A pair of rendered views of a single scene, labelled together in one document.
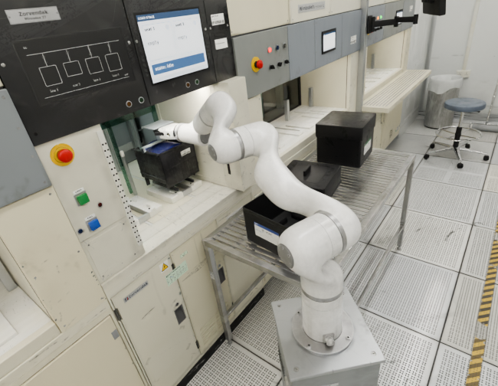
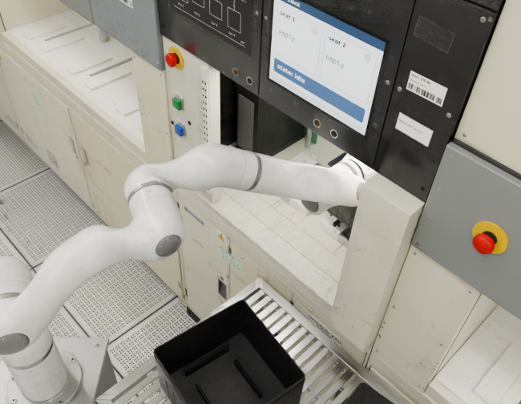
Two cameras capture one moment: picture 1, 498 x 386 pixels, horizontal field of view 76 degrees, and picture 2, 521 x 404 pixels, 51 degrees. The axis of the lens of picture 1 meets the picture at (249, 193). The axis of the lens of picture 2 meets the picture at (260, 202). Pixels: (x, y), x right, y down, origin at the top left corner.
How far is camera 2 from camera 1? 1.55 m
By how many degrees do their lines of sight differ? 71
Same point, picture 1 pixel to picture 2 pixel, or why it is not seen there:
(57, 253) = (155, 116)
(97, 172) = (195, 98)
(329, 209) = (6, 300)
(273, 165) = (78, 236)
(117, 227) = not seen: hidden behind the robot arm
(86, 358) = not seen: hidden behind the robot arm
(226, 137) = (131, 178)
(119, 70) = (236, 32)
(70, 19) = not seen: outside the picture
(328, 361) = (6, 373)
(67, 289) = (155, 145)
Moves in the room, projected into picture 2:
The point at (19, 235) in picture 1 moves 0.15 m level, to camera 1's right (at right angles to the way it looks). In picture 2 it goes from (140, 79) to (128, 107)
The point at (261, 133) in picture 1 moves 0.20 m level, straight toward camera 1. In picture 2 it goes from (135, 220) to (43, 207)
